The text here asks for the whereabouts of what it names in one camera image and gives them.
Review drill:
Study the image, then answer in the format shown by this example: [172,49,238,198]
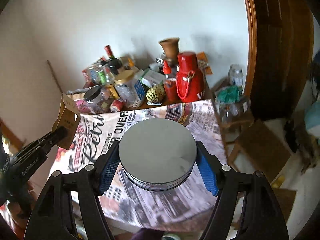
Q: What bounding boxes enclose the brown cardboard box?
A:
[52,93,81,150]

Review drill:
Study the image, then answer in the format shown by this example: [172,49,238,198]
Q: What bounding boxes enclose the silver metal tin lid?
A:
[119,119,197,191]

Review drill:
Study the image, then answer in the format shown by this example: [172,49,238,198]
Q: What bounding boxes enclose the left hand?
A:
[1,181,37,235]

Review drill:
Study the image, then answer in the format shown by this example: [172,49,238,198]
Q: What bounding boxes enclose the printed newspaper tablecloth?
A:
[52,100,227,232]

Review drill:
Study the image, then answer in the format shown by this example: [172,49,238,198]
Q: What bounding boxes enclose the wooden stool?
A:
[221,111,291,184]

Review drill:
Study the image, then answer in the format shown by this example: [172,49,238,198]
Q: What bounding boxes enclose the pink paper bag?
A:
[68,93,89,114]

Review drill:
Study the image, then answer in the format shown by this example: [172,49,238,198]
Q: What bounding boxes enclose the black lid glass jar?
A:
[84,85,113,114]

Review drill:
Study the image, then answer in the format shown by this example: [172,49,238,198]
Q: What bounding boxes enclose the lying glass jar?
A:
[219,101,251,122]

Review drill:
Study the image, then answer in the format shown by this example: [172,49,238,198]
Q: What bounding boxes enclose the small red can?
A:
[110,98,125,112]

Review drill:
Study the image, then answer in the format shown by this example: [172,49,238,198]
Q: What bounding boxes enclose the red snack bag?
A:
[82,57,106,85]

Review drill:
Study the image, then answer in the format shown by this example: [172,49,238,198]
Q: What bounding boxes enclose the green plastic bag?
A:
[216,86,242,104]

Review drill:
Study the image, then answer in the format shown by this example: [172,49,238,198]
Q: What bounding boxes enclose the clear liquor bottle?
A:
[98,69,120,99]

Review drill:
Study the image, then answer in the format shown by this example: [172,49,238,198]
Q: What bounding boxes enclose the gold lid glass jar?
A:
[114,70,145,108]

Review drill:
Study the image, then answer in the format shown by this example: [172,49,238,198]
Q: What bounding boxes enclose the red wine bottle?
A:
[104,45,123,76]

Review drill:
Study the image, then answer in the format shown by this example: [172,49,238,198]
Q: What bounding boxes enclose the clear jar on stool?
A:
[228,64,244,88]

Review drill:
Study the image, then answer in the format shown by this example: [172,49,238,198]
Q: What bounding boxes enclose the red thermos flask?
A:
[176,51,204,103]

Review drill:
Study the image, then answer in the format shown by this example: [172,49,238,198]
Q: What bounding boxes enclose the red sauce squeeze bottle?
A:
[163,61,179,102]

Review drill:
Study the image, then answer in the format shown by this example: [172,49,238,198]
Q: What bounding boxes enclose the green custard apple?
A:
[146,84,165,103]

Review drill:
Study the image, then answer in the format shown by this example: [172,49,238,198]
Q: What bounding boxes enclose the dark wooden door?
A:
[245,0,313,121]

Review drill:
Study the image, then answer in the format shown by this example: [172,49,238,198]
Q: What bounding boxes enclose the brown clay vase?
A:
[158,37,180,60]

